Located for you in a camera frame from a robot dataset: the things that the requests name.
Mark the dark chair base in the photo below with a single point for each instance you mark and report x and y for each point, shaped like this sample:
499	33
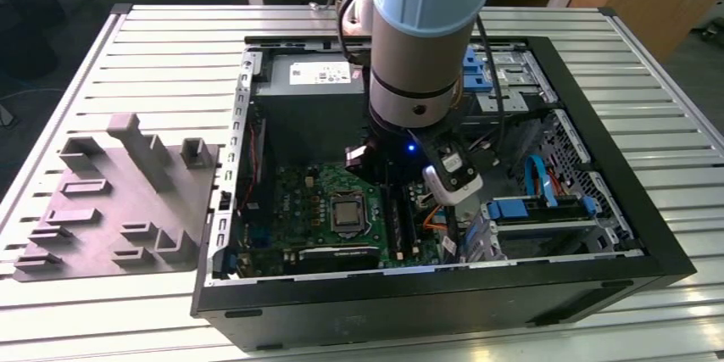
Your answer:
714	30

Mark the grey power supply unit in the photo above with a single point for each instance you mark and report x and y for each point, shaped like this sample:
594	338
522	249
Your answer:
306	124

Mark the blue drive latch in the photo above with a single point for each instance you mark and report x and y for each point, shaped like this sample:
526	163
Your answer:
471	67

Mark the metal drive cage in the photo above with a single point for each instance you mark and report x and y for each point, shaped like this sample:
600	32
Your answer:
518	103

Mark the metal disk bay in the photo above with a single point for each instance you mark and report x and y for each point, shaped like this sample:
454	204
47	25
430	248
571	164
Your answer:
543	227

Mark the silver CPU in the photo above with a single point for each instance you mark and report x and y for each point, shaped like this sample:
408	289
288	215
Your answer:
348	213

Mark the green motherboard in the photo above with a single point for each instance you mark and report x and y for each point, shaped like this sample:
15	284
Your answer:
294	209

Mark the black open PC case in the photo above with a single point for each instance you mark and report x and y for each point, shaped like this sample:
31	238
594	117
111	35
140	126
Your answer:
396	311

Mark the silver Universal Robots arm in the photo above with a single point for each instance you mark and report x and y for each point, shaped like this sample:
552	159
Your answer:
419	61

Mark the dark RAM stick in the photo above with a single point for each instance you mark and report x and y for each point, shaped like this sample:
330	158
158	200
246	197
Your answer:
410	222

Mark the grey parts rack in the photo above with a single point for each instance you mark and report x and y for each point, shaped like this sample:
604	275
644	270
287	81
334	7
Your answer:
114	192

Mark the hard disk in blue carrier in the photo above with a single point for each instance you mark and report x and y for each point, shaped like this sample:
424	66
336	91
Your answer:
510	210

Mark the black graphics card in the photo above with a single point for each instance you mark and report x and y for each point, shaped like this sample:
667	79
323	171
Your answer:
339	262

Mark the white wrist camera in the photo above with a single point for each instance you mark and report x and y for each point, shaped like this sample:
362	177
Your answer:
447	196

